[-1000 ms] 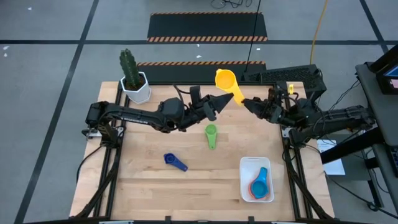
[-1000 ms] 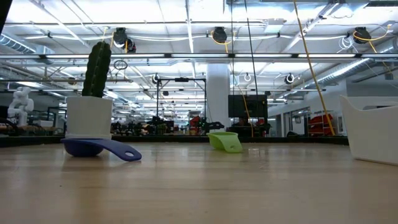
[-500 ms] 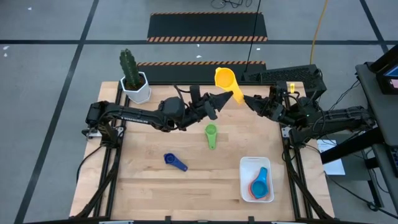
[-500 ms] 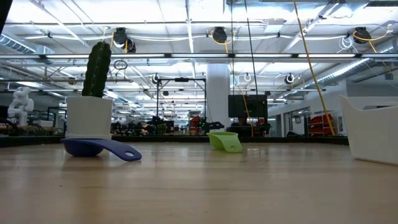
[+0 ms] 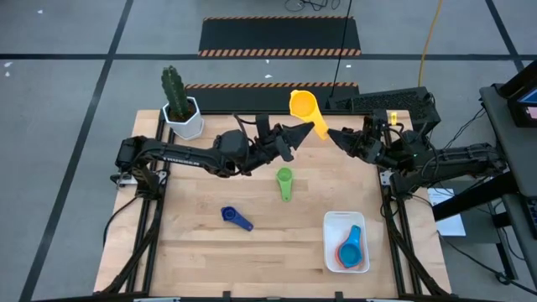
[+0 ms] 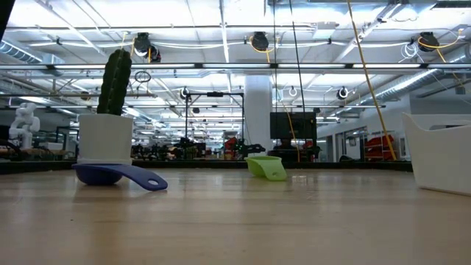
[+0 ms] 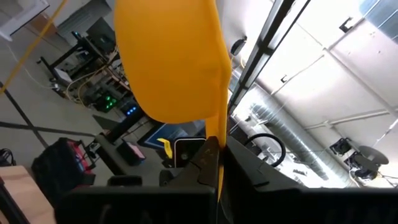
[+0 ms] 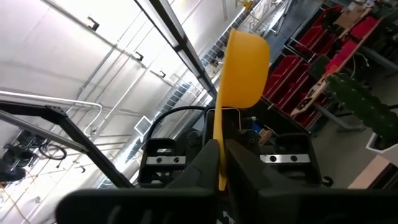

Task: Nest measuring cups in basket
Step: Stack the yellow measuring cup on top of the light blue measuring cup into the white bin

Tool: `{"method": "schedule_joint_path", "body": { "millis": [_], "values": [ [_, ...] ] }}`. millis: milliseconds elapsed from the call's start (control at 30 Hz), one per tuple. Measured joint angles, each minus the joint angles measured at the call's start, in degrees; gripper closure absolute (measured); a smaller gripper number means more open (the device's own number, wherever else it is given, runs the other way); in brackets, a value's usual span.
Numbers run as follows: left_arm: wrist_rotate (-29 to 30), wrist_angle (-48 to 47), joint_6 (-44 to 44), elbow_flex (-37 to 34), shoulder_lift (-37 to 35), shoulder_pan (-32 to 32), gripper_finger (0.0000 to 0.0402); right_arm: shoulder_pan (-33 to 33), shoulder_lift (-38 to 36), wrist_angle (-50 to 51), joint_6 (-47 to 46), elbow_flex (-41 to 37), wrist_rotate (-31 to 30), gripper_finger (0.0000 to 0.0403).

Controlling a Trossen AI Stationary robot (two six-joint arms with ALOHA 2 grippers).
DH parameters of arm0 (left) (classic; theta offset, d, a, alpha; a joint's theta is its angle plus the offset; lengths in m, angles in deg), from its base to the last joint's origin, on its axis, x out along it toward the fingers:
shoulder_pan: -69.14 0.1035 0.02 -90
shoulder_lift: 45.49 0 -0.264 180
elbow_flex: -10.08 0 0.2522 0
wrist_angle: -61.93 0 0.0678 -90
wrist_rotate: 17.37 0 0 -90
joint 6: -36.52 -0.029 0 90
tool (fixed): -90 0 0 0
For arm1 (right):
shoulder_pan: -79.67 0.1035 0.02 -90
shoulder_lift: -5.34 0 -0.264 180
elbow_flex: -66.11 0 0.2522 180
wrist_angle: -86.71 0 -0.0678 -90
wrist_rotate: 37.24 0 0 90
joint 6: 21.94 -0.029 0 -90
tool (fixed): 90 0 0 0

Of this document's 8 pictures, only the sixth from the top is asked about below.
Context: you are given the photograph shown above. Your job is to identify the black robot station frame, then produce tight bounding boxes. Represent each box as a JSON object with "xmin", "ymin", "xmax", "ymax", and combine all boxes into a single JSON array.
[{"xmin": 185, "ymin": 91, "xmax": 245, "ymax": 148}]

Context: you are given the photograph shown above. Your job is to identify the black aluminium table frame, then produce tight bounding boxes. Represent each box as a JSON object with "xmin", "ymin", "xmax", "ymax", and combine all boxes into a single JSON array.
[{"xmin": 0, "ymin": 158, "xmax": 414, "ymax": 174}]

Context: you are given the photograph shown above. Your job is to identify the thin black hanging cable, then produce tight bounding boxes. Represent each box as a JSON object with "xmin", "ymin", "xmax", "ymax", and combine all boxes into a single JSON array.
[{"xmin": 272, "ymin": 0, "xmax": 277, "ymax": 115}]

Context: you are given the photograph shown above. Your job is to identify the green cactus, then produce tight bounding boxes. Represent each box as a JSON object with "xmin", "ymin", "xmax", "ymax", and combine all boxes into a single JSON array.
[{"xmin": 96, "ymin": 49, "xmax": 132, "ymax": 117}]

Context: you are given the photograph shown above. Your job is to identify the navy blue measuring cup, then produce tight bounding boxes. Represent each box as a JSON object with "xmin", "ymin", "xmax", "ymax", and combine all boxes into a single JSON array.
[{"xmin": 71, "ymin": 163, "xmax": 169, "ymax": 192}]

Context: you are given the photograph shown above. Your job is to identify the white plant pot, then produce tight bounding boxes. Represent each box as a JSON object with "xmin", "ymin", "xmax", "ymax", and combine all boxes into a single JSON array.
[{"xmin": 76, "ymin": 113, "xmax": 134, "ymax": 166}]

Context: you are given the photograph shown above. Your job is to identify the white robot figure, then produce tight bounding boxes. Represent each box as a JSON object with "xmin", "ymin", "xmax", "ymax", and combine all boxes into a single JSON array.
[{"xmin": 8, "ymin": 102, "xmax": 41, "ymax": 151}]

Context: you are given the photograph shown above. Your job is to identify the white plastic basket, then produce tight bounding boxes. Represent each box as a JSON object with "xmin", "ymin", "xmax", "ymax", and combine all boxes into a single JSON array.
[{"xmin": 400, "ymin": 112, "xmax": 471, "ymax": 197}]

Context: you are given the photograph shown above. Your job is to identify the yellow hanging cable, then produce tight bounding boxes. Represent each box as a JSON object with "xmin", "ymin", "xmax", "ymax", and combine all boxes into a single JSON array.
[{"xmin": 347, "ymin": 0, "xmax": 398, "ymax": 162}]

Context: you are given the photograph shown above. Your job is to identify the red storage bins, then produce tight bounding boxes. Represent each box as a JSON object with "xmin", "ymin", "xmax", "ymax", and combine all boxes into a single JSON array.
[{"xmin": 364, "ymin": 135, "xmax": 395, "ymax": 160}]

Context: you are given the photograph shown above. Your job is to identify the green measuring cup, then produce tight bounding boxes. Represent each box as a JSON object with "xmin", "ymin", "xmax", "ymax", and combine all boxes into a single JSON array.
[{"xmin": 244, "ymin": 155, "xmax": 288, "ymax": 183}]

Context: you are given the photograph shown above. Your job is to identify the black monitor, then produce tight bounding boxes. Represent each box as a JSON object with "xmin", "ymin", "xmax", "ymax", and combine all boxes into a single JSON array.
[{"xmin": 269, "ymin": 111, "xmax": 318, "ymax": 141}]

